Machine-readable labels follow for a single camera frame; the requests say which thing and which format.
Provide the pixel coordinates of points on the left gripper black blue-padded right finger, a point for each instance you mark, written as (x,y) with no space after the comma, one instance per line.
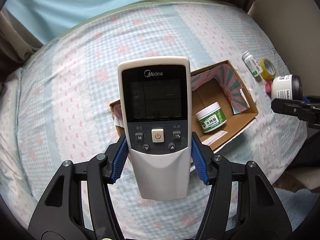
(260,213)

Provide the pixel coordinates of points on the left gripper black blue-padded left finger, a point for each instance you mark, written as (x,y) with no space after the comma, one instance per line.
(76,203)

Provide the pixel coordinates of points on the dark jar with white label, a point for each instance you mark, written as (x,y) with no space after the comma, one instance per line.
(288,87)

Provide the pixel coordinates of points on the red rectangular carton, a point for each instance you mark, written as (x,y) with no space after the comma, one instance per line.
(268,87)

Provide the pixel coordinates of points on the yellow tape roll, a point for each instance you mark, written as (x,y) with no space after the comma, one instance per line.
(269,71)

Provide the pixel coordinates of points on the white pill bottle green label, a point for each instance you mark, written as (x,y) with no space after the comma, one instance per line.
(252,64)

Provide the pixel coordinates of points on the white jar with green label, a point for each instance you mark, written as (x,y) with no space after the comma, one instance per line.
(211,117)

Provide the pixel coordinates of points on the white air conditioner remote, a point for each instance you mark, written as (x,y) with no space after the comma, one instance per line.
(156,107)

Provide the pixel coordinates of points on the white earbuds case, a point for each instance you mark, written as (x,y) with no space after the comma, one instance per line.
(251,91)

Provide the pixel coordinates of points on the cardboard box with patterned lining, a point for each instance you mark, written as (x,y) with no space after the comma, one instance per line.
(217,83)

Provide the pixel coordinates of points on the floral checked bed sheet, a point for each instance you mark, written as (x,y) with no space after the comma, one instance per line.
(57,106)

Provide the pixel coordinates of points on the left brown curtain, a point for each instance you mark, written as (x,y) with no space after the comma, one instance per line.
(17,42)

